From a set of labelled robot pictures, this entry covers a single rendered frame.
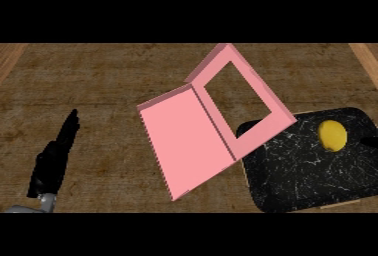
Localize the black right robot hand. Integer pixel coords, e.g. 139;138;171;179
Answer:
357;136;378;150

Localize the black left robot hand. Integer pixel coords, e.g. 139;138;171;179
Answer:
25;108;81;200

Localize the yellow lemon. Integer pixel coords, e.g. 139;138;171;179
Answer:
316;119;350;153

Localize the black marble tray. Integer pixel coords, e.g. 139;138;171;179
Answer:
235;106;378;214

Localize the pink cardboard box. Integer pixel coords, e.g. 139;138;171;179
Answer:
136;43;298;202

